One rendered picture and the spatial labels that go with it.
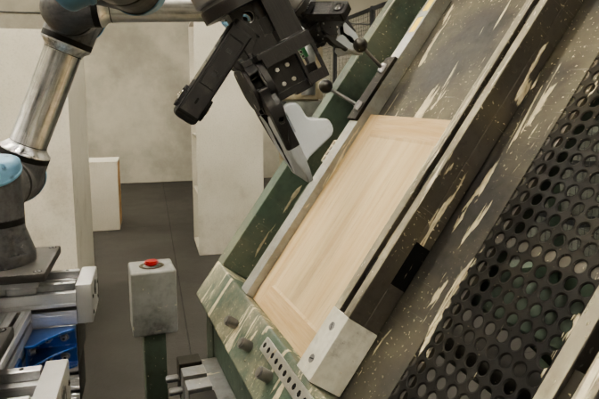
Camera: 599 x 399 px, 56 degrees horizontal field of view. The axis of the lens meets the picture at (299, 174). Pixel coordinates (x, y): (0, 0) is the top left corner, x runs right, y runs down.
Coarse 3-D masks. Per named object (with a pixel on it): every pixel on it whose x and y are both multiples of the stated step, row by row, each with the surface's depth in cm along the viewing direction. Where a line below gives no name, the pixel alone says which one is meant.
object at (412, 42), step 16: (448, 0) 150; (432, 16) 149; (416, 32) 148; (400, 48) 150; (416, 48) 149; (400, 64) 148; (384, 80) 147; (384, 96) 147; (368, 112) 146; (352, 128) 146; (336, 144) 148; (336, 160) 145; (320, 176) 145; (304, 192) 147; (320, 192) 145; (304, 208) 144; (288, 224) 144; (272, 240) 146; (288, 240) 143; (272, 256) 142; (256, 272) 144; (256, 288) 142
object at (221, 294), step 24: (216, 264) 167; (216, 288) 157; (240, 288) 145; (216, 312) 147; (240, 312) 136; (240, 336) 128; (264, 336) 119; (240, 360) 122; (264, 360) 114; (288, 360) 107; (264, 384) 109; (312, 384) 97
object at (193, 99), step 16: (224, 32) 58; (240, 32) 57; (224, 48) 57; (240, 48) 57; (208, 64) 57; (224, 64) 57; (192, 80) 60; (208, 80) 57; (224, 80) 57; (176, 96) 58; (192, 96) 57; (208, 96) 57; (176, 112) 57; (192, 112) 57
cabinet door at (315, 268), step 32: (384, 128) 136; (416, 128) 123; (352, 160) 140; (384, 160) 127; (416, 160) 116; (352, 192) 131; (384, 192) 120; (320, 224) 135; (352, 224) 123; (384, 224) 113; (288, 256) 139; (320, 256) 126; (352, 256) 116; (288, 288) 130; (320, 288) 119; (288, 320) 121; (320, 320) 112
